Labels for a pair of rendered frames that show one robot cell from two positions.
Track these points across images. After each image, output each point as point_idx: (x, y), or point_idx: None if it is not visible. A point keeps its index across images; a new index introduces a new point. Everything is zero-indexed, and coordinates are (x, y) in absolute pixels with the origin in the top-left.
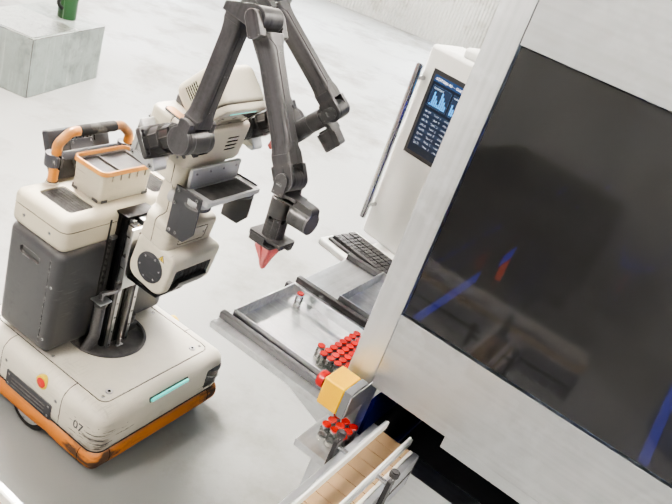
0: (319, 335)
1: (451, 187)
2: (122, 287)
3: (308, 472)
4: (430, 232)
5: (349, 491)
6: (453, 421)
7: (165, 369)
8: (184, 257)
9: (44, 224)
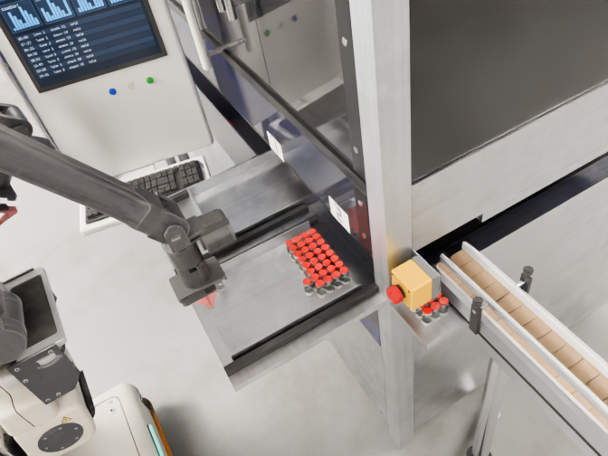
0: (272, 279)
1: (404, 42)
2: None
3: (395, 345)
4: (404, 101)
5: (522, 317)
6: (485, 198)
7: (134, 446)
8: (75, 390)
9: None
